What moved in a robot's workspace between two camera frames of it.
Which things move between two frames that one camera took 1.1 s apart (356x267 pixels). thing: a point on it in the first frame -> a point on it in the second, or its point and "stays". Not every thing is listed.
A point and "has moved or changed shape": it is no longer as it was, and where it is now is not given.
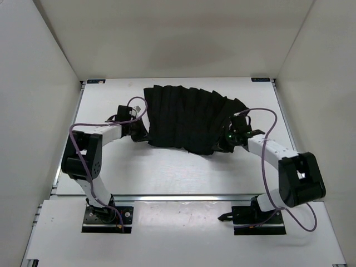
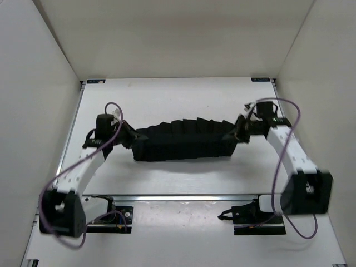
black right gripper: [229, 148] -> [238, 134]
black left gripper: [143, 135] -> [133, 132]
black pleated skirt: [189, 119] has moved or changed shape
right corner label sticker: [260, 79] stays
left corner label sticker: [97, 81] stays
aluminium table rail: [159, 197] stays
